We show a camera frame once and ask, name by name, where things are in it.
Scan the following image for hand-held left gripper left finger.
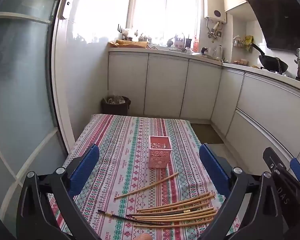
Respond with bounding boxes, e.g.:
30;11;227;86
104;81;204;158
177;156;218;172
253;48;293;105
16;144;102;240

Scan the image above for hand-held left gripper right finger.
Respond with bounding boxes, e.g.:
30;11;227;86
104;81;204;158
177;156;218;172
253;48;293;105
197;144;290;240

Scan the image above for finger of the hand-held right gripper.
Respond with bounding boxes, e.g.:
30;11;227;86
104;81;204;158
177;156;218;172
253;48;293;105
262;147;291;181
289;157;300;184

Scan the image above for pink perforated utensil holder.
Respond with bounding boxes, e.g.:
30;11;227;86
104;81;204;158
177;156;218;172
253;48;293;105
149;135;171;169

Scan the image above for pile of wooden chopsticks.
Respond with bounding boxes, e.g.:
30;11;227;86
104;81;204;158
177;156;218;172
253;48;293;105
126;192;218;229

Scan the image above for wooden chopstick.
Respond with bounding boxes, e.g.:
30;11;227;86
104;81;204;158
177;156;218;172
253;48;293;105
114;172;180;200

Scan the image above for patterned striped tablecloth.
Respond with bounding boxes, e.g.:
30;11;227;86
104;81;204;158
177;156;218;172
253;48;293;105
49;114;240;240

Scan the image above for black chopstick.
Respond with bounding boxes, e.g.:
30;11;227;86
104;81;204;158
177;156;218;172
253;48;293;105
97;209;165;226
126;207;199;217

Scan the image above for dark brown trash bin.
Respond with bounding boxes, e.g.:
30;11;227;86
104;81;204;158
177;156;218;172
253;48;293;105
101;95;131;116

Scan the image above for black wok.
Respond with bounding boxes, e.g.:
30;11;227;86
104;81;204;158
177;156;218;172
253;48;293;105
251;43;289;73

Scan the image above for white kitchen base cabinets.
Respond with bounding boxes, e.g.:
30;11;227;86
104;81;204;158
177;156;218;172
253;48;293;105
108;51;300;170

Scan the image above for frosted glass door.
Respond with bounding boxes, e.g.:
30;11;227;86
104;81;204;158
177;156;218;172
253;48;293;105
0;0;73;205

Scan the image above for yellow packet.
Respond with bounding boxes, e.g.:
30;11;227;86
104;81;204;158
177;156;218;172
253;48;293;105
244;35;254;52

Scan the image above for brown paper sheet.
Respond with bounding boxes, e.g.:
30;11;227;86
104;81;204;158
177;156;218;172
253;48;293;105
109;39;148;48

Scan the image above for water heater pipes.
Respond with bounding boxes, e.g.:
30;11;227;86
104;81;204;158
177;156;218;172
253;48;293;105
206;21;222;43

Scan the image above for black range hood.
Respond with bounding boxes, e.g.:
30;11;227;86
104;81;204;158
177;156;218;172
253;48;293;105
246;0;300;53

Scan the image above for white water heater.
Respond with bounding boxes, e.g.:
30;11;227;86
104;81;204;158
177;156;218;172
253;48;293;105
203;0;227;25

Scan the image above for kitchen window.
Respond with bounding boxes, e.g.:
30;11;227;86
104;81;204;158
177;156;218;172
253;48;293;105
127;0;200;43

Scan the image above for metal door handle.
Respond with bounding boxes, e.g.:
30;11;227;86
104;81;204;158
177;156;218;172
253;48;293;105
57;0;82;20

